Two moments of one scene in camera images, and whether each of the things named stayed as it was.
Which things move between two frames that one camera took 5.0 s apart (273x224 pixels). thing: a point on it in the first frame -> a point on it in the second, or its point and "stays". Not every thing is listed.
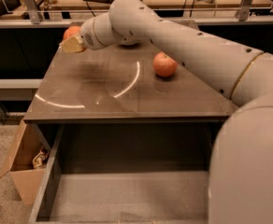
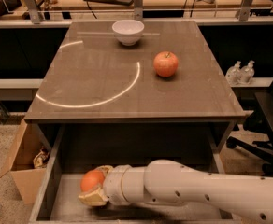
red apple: (164, 64) stays
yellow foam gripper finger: (72, 45) -> (97, 198)
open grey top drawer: (126, 174) stays
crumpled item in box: (39, 161) stays
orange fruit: (72, 31) -> (92, 179)
